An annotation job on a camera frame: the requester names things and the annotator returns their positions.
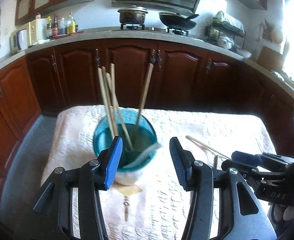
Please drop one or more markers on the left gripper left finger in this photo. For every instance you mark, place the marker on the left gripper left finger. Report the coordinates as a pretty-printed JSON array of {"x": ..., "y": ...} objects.
[{"x": 109, "y": 160}]

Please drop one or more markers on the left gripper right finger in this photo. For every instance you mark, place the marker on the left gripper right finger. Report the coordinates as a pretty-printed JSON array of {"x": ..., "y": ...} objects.
[{"x": 183, "y": 160}]

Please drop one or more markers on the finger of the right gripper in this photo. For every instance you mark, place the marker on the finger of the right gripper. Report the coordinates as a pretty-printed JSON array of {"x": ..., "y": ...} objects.
[{"x": 247, "y": 159}]

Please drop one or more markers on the light bamboo chopstick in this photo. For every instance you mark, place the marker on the light bamboo chopstick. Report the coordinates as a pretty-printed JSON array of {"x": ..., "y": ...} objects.
[{"x": 109, "y": 105}]

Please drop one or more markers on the lower wooden kitchen cabinets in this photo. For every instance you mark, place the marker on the lower wooden kitchen cabinets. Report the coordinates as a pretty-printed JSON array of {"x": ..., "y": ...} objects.
[{"x": 165, "y": 75}]

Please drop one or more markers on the white gloved right hand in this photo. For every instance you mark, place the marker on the white gloved right hand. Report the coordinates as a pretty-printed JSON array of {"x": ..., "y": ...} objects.
[{"x": 280, "y": 216}]

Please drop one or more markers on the teal floral utensil cup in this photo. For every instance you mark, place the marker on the teal floral utensil cup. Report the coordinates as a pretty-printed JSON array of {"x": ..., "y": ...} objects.
[{"x": 135, "y": 158}]

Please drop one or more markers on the white quilted cloth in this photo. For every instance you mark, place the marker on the white quilted cloth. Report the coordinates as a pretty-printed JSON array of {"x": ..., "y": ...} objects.
[{"x": 156, "y": 207}]

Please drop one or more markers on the pale wooden chopstick in cup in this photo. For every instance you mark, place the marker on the pale wooden chopstick in cup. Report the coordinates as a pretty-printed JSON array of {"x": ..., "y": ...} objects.
[{"x": 113, "y": 98}]

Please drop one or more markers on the grey stone countertop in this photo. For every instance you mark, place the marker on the grey stone countertop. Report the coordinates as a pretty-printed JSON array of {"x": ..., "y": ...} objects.
[{"x": 148, "y": 35}]

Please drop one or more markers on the gas stove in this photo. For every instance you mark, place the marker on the gas stove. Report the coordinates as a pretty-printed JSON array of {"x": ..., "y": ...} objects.
[{"x": 142, "y": 27}]

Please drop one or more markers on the dish drying rack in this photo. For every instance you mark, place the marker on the dish drying rack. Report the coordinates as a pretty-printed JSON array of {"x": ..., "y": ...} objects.
[{"x": 226, "y": 27}]

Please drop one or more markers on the dark soy sauce bottle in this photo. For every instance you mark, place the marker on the dark soy sauce bottle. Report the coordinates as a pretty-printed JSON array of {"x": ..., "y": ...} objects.
[{"x": 55, "y": 27}]

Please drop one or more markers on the black wok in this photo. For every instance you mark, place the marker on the black wok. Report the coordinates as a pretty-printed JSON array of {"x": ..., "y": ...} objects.
[{"x": 178, "y": 22}]

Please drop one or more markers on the yellow oil bottle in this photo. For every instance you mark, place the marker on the yellow oil bottle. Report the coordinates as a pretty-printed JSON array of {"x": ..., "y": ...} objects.
[{"x": 71, "y": 25}]

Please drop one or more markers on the lidded cooking pot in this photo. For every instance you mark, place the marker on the lidded cooking pot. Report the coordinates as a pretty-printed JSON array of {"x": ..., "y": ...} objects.
[{"x": 132, "y": 15}]

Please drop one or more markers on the white microwave oven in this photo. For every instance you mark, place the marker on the white microwave oven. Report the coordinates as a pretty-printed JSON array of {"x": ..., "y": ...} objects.
[{"x": 28, "y": 35}]

